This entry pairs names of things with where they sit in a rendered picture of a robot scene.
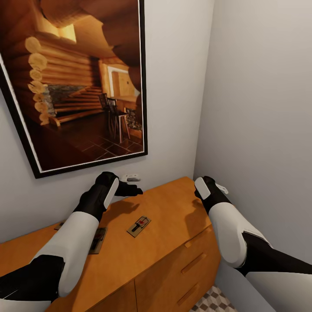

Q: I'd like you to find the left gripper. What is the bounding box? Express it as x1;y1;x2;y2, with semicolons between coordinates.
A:
114;182;143;197

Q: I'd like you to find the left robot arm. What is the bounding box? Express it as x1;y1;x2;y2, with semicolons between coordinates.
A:
0;171;143;312

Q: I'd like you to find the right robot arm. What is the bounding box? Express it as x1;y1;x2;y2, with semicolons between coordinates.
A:
194;176;312;312

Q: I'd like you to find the mousetrap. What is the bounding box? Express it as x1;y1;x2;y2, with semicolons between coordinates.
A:
54;220;66;230
127;215;151;237
88;227;108;254

